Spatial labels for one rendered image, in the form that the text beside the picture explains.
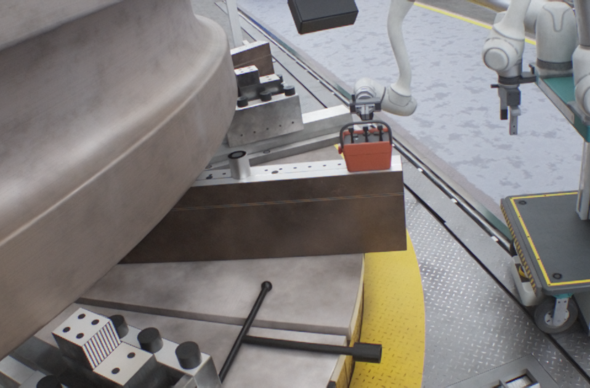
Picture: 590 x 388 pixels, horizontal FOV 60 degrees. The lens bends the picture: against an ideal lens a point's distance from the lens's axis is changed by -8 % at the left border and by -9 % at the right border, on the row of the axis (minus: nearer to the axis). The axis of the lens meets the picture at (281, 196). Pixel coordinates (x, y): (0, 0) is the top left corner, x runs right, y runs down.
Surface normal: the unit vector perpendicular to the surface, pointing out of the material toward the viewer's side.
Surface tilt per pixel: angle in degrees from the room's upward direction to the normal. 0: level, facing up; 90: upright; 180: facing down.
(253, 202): 90
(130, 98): 62
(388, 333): 0
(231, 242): 90
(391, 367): 0
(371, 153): 97
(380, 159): 97
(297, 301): 0
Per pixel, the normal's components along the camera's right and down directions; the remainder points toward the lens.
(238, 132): 0.25, 0.43
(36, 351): -0.15, -0.86
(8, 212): 0.31, -0.67
